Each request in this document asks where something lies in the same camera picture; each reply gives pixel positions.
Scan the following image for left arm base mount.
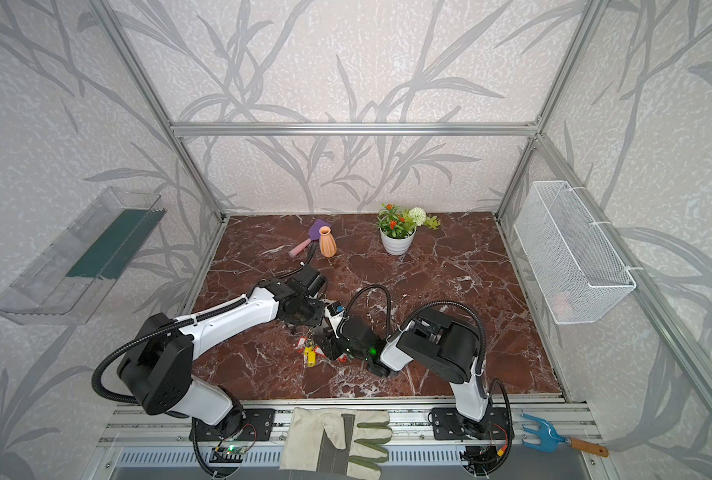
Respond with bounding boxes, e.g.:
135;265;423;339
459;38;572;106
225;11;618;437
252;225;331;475
216;408;276;442

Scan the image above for beige green work glove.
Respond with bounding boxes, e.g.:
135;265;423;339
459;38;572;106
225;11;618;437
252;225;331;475
280;408;393;479

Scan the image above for white pot artificial plant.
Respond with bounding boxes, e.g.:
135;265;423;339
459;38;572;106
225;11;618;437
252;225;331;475
378;204;441;256

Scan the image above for blue garden hand fork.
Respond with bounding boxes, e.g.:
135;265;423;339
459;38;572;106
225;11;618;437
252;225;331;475
522;413;609;458

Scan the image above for clear plastic wall shelf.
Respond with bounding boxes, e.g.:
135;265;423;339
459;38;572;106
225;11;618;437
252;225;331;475
0;187;166;326

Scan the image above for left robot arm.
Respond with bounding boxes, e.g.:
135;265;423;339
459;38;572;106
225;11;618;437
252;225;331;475
91;263;327;437

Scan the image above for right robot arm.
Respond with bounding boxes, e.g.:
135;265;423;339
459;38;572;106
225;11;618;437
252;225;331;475
314;300;513;443

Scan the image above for white wire mesh basket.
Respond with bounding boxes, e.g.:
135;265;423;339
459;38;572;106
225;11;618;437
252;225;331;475
514;180;637;325

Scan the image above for right circuit board wires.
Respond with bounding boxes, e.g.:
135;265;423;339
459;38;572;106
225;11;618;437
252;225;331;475
460;440;516;475

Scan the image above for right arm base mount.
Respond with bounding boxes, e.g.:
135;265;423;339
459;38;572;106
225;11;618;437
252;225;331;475
429;406;513;442

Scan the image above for yellow key tag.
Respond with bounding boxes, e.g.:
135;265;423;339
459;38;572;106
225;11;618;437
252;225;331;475
304;347;317;368

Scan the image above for left circuit board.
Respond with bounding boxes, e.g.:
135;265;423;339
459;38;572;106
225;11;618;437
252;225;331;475
209;445;251;465

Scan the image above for orange ribbed vase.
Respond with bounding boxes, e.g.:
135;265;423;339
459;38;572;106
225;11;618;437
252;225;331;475
319;225;338;258

